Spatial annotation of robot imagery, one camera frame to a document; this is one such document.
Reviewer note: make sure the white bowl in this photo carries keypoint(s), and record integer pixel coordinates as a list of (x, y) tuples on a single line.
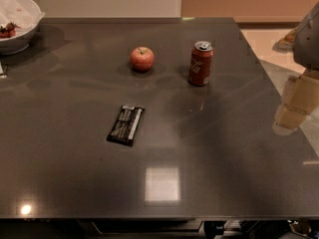
[(19, 42)]

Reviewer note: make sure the red strawberries in bowl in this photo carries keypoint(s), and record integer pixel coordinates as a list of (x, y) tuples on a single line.
[(8, 31)]

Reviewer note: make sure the red coke can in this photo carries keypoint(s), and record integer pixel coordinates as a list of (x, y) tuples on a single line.
[(202, 55)]

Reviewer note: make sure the black rxbar chocolate bar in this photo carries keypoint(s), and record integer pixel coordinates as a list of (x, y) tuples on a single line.
[(126, 125)]

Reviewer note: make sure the red apple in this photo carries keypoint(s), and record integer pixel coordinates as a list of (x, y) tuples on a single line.
[(142, 59)]

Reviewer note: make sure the white napkin in bowl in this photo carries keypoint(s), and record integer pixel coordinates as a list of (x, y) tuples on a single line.
[(24, 13)]

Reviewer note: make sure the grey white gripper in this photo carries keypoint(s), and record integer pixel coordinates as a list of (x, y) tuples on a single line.
[(308, 40)]

